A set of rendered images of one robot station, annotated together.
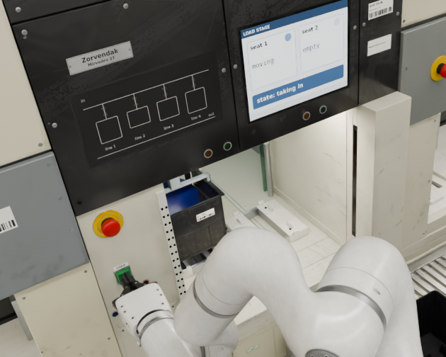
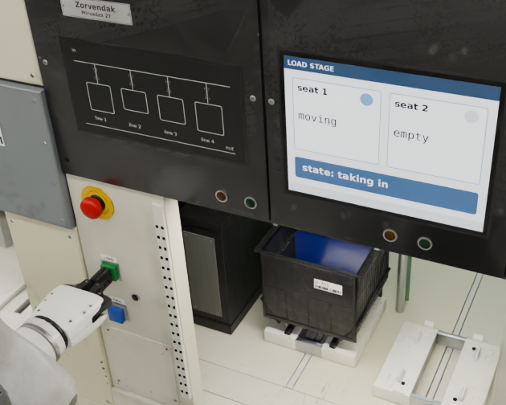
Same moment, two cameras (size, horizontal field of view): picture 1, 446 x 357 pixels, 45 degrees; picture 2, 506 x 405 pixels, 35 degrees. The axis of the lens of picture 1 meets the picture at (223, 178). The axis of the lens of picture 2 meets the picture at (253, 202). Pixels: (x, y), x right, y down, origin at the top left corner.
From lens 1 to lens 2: 96 cm
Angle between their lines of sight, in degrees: 44
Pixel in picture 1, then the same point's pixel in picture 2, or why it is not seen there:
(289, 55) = (365, 128)
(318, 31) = (429, 116)
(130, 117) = (124, 96)
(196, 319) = not seen: outside the picture
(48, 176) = (34, 112)
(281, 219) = (467, 378)
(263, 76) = (316, 138)
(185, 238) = (294, 297)
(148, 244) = (140, 255)
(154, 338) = not seen: hidden behind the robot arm
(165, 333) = not seen: hidden behind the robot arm
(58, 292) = (42, 239)
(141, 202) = (136, 203)
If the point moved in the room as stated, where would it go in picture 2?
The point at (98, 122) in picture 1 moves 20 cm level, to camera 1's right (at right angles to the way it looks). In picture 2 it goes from (89, 83) to (161, 127)
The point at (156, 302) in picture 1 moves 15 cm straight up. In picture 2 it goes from (69, 315) to (51, 243)
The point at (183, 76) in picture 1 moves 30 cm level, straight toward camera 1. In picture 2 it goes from (193, 79) to (0, 159)
